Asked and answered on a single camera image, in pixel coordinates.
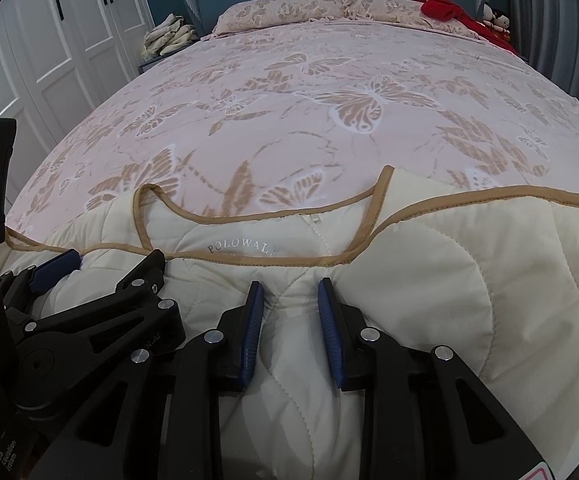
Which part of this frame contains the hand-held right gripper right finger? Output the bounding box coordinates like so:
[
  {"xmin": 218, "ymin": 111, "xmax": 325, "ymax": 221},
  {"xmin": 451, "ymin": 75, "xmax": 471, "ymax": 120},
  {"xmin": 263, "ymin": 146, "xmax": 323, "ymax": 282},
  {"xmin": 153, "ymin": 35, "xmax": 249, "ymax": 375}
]
[{"xmin": 317, "ymin": 276, "xmax": 546, "ymax": 480}]

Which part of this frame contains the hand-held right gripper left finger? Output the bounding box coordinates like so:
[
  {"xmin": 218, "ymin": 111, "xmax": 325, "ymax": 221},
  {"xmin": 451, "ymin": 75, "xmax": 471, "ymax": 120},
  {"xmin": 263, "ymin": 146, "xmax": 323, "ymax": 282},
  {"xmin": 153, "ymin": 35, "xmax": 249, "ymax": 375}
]
[{"xmin": 34, "ymin": 280, "xmax": 266, "ymax": 480}]

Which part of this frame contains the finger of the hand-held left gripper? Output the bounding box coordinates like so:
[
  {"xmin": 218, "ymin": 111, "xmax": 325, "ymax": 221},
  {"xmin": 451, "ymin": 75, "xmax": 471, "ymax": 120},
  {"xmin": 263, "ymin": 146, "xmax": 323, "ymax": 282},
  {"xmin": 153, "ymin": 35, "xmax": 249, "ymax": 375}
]
[
  {"xmin": 0, "ymin": 249, "xmax": 83, "ymax": 311},
  {"xmin": 6, "ymin": 249, "xmax": 187, "ymax": 357}
]

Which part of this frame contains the cream quilted jacket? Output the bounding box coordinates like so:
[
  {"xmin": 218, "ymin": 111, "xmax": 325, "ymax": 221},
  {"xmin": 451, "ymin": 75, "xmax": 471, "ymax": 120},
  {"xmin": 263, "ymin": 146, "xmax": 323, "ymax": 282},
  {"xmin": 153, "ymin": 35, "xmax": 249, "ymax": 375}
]
[{"xmin": 0, "ymin": 164, "xmax": 579, "ymax": 480}]

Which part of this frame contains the pile of beige clothes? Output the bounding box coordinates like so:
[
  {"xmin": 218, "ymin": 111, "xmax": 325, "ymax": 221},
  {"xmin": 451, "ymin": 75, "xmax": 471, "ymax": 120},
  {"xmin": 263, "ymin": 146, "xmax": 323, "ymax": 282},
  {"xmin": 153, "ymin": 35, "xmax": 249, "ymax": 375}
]
[{"xmin": 142, "ymin": 12, "xmax": 200, "ymax": 59}]

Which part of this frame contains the white panelled wardrobe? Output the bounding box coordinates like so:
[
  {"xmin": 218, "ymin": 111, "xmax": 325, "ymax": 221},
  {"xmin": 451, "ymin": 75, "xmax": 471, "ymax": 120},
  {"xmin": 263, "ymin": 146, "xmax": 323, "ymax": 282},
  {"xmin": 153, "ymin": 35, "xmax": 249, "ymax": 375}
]
[{"xmin": 0, "ymin": 0, "xmax": 156, "ymax": 126}]

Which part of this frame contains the pink butterfly bedspread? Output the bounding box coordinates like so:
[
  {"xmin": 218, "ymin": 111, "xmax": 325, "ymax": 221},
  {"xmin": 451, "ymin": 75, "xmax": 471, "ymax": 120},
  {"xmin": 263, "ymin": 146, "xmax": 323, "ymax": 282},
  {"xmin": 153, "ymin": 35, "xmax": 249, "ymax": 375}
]
[{"xmin": 4, "ymin": 10, "xmax": 579, "ymax": 242}]

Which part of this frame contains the grey bedside table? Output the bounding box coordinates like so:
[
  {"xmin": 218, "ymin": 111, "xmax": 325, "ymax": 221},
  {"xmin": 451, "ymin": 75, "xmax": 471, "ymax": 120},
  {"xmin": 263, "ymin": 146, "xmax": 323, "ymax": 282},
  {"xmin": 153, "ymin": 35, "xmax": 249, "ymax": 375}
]
[{"xmin": 136, "ymin": 55, "xmax": 171, "ymax": 77}]

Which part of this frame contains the pink butterfly pillow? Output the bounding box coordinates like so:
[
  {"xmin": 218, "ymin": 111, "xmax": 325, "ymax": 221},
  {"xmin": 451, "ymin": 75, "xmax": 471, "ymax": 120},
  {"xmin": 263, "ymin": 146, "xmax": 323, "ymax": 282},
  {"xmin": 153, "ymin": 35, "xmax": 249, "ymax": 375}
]
[
  {"xmin": 342, "ymin": 0, "xmax": 476, "ymax": 36},
  {"xmin": 212, "ymin": 0, "xmax": 348, "ymax": 38}
]

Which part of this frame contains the red garment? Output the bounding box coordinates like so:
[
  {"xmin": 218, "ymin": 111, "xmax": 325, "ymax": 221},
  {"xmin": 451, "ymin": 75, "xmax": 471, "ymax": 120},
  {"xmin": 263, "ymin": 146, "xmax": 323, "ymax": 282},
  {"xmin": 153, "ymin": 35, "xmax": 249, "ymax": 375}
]
[{"xmin": 414, "ymin": 0, "xmax": 519, "ymax": 54}]

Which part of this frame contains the pair of dolls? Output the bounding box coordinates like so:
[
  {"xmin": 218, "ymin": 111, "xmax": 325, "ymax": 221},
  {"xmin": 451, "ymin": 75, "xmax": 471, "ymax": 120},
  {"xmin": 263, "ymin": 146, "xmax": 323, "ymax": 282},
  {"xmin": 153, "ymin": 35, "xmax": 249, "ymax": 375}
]
[{"xmin": 482, "ymin": 4, "xmax": 513, "ymax": 37}]

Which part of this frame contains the grey curtain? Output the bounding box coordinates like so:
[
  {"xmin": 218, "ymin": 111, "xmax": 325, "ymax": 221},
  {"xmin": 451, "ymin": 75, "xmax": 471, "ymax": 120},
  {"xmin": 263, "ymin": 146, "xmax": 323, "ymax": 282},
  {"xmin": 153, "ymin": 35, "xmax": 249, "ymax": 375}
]
[{"xmin": 504, "ymin": 0, "xmax": 579, "ymax": 126}]

